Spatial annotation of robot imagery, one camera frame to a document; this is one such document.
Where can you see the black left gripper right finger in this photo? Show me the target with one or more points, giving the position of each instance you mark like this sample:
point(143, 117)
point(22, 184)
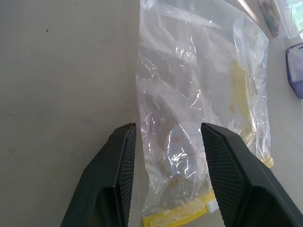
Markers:
point(246, 189)

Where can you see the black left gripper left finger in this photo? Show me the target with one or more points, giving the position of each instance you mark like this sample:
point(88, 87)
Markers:
point(111, 179)

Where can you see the clear plastic zip bag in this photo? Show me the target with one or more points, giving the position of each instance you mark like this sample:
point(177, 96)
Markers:
point(189, 82)

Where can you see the purple and white tissue box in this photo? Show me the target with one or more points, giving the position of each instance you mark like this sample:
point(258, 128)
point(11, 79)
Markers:
point(297, 68)

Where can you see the clear plastic box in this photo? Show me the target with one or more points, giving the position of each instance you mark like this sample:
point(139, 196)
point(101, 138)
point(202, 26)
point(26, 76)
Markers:
point(272, 19)

